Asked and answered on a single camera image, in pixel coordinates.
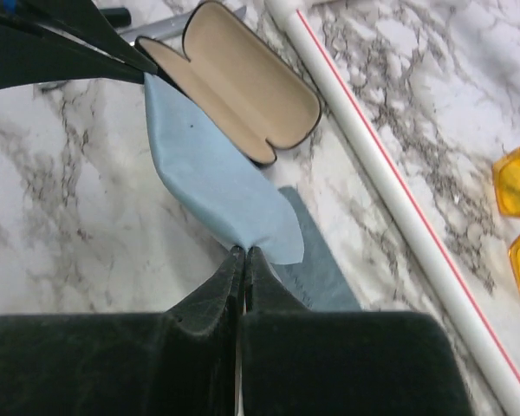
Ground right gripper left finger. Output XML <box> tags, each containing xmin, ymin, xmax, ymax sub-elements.
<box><xmin>0</xmin><ymin>248</ymin><xmax>245</xmax><ymax>415</ymax></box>

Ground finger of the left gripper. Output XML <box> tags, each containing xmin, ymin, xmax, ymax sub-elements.
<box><xmin>0</xmin><ymin>24</ymin><xmax>144</xmax><ymax>90</ymax></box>
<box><xmin>16</xmin><ymin>0</ymin><xmax>157</xmax><ymax>74</ymax></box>

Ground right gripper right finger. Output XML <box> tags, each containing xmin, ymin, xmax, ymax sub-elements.
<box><xmin>240</xmin><ymin>248</ymin><xmax>472</xmax><ymax>415</ymax></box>

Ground blue-grey glasses case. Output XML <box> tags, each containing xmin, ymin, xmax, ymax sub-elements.
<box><xmin>273</xmin><ymin>186</ymin><xmax>361</xmax><ymax>312</ymax></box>

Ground black glasses case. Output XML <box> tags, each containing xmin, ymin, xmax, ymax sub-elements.
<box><xmin>134</xmin><ymin>1</ymin><xmax>322</xmax><ymax>166</ymax></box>

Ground silver wrench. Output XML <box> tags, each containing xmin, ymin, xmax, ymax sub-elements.
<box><xmin>116</xmin><ymin>6</ymin><xmax>248</xmax><ymax>44</ymax></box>

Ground white PVC pipe rack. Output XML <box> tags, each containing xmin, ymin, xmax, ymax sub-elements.
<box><xmin>265</xmin><ymin>1</ymin><xmax>520</xmax><ymax>415</ymax></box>

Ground blue-handled pliers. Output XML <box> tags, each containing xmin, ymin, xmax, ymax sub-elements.
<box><xmin>100</xmin><ymin>7</ymin><xmax>132</xmax><ymax>29</ymax></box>

